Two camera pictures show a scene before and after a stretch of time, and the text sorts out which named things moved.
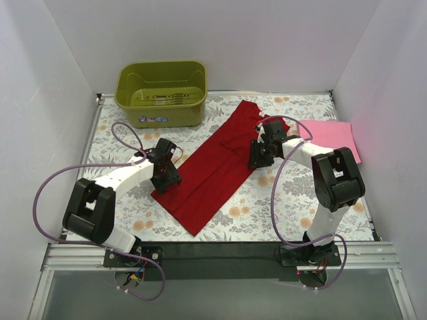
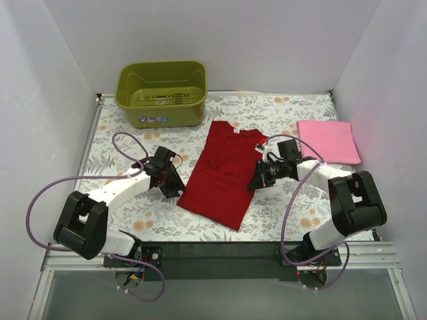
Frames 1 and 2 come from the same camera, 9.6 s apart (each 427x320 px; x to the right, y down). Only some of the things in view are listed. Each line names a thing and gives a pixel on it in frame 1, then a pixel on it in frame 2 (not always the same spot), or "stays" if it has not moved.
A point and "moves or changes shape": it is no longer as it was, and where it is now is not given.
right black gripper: (257, 156) to (260, 175)
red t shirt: (215, 169) moves or changes shape
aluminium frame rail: (90, 257) stays
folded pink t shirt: (329, 135) stays
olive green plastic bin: (163, 95) stays
